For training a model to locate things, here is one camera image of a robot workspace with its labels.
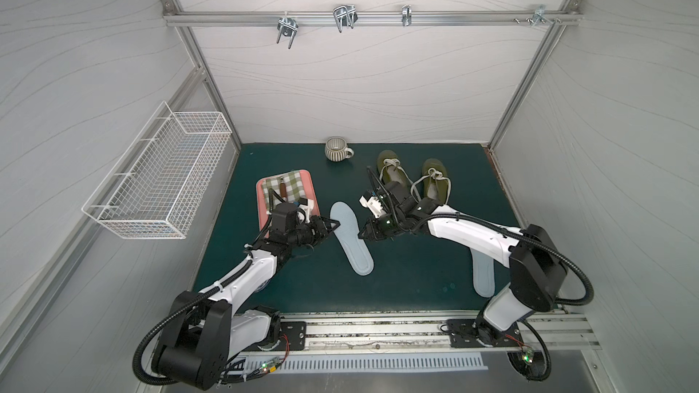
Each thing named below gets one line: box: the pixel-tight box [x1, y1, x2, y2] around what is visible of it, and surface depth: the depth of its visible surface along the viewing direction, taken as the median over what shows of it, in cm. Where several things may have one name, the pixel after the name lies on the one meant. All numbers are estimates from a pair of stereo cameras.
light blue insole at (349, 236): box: [329, 201, 375, 276], surface depth 82 cm
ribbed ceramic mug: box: [324, 136, 355, 162], surface depth 113 cm
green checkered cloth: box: [262, 171, 307, 212], surface depth 109 cm
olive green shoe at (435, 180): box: [422, 158, 449, 206], surface depth 105 cm
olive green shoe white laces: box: [376, 149, 422, 202], surface depth 107 cm
